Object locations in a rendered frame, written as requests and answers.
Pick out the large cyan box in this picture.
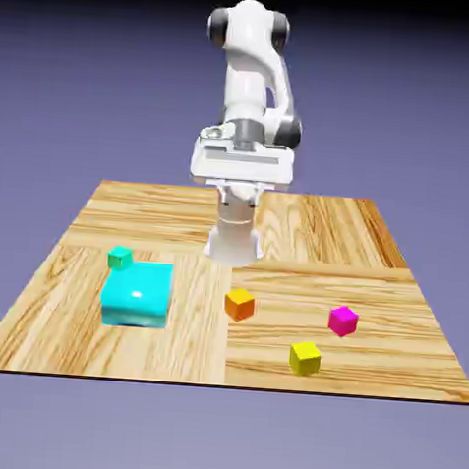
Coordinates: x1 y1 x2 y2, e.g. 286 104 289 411
98 258 175 330

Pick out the small orange cube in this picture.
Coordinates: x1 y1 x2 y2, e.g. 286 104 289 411
222 286 258 323

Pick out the small yellow cube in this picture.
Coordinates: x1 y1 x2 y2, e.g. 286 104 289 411
287 339 323 379

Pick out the small magenta cube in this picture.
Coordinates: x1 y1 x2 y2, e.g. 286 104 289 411
326 303 361 339

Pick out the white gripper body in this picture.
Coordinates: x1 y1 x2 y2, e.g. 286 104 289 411
189 136 297 194

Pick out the small teal cube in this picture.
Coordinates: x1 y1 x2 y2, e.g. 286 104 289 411
106 244 135 272

